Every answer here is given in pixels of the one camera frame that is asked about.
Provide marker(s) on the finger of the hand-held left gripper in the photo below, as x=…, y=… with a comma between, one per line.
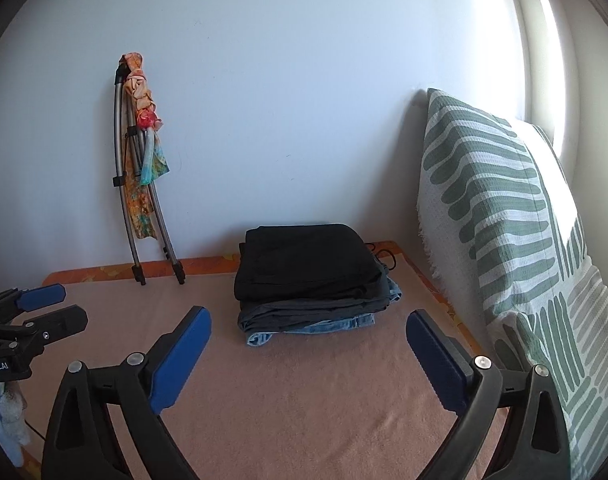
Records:
x=59, y=322
x=41, y=296

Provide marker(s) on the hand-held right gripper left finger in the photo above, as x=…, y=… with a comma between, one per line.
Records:
x=181, y=360

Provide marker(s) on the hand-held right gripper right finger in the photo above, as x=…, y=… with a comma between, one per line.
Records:
x=433, y=355

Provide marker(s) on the black pants with yellow stripes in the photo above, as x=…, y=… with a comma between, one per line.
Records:
x=304, y=260

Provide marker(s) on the dark grey folded pants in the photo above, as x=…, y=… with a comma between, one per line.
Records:
x=309, y=312

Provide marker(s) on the light blue cloth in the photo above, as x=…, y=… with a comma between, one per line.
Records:
x=4, y=420

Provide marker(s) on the orange floral bed sheet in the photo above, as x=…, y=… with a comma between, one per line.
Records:
x=209, y=262

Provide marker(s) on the folded blue jeans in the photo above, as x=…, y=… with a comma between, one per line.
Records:
x=334, y=325

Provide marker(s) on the beige blanket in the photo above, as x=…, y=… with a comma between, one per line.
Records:
x=284, y=385

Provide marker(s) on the green and white pillow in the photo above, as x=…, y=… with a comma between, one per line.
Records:
x=508, y=220

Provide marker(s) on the teal patterned cloth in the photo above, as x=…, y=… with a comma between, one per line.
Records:
x=154, y=167

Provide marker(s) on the orange patterned scarf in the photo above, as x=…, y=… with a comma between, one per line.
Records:
x=143, y=100

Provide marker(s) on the folding metal frame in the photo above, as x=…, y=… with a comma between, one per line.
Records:
x=121, y=160

